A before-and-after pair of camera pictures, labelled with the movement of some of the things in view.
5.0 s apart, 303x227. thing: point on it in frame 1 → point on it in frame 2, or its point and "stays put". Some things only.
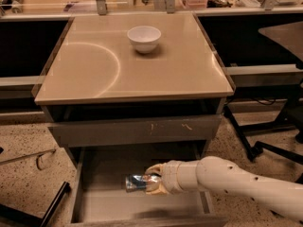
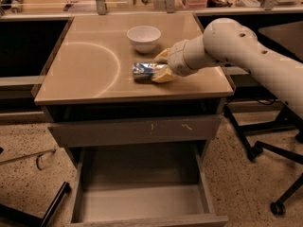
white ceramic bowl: x=144 y=38 stays put
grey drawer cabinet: x=99 y=93 stays put
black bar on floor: x=18 y=215 stays put
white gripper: x=171 y=176 → x=176 y=60
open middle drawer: x=99 y=198 stays put
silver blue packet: x=134 y=182 → x=143 y=72
